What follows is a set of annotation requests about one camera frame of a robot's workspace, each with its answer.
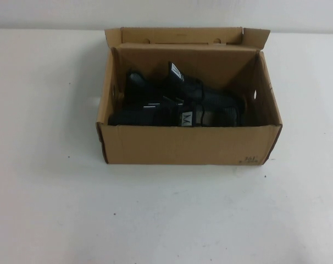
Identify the black knit sneaker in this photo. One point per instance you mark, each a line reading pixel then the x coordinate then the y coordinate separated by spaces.
pixel 188 88
pixel 155 115

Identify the brown cardboard shoe box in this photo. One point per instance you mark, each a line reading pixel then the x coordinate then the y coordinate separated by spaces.
pixel 183 145

